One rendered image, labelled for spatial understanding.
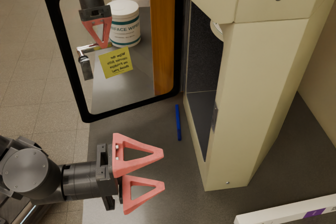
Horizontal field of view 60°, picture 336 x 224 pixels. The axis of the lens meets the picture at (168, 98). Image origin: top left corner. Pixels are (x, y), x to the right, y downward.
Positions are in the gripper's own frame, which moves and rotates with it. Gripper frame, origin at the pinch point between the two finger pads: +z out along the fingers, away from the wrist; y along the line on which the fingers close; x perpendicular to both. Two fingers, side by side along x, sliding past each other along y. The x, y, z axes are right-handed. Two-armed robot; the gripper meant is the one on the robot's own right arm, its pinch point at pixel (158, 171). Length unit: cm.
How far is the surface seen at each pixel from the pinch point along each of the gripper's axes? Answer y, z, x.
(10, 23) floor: -118, -135, 278
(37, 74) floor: -119, -89, 184
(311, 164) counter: -27, 42, 13
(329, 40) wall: -6, 55, 41
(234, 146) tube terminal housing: -8.5, 16.7, 9.0
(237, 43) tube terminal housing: 17.5, 13.2, 8.9
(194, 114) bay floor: -18.6, 12.7, 28.5
